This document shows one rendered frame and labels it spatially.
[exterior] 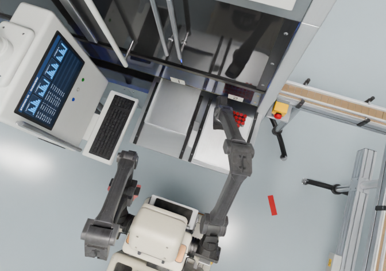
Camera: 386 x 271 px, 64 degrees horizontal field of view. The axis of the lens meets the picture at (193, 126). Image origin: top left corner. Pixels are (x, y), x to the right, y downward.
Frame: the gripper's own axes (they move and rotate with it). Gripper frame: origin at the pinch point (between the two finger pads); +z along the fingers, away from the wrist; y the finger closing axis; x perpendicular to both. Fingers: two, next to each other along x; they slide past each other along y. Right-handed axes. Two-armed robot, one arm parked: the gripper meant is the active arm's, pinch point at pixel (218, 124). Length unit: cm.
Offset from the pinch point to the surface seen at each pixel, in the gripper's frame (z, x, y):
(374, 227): 6, -84, -50
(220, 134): 6.2, -1.5, -3.7
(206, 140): 6.3, 6.6, -8.3
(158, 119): 6.1, 36.0, 3.1
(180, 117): 6.1, 23.0, 4.8
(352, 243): 41, -87, -61
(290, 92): 1.1, -41.0, 21.8
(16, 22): -61, 86, 22
